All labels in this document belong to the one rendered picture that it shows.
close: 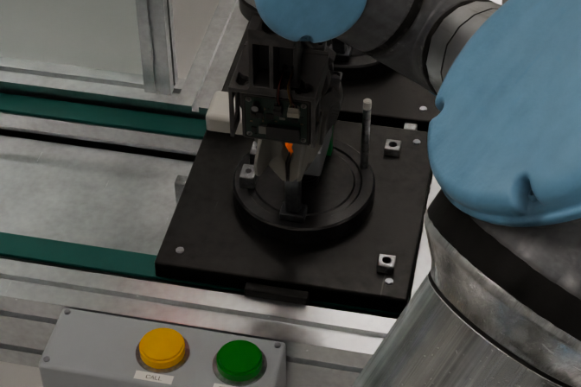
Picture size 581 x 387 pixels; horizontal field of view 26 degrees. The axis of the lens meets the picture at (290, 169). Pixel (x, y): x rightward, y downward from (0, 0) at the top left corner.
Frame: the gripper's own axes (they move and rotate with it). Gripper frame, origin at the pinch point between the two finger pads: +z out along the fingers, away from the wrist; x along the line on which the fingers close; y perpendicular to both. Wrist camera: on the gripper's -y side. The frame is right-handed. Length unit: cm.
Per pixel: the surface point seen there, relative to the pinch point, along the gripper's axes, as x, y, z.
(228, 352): -2.5, 14.4, 10.0
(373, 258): 8.2, 0.5, 10.2
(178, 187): -12.8, -6.2, 11.0
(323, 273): 3.9, 3.3, 10.2
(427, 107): 10.4, -22.7, 10.2
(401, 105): 7.7, -22.5, 10.2
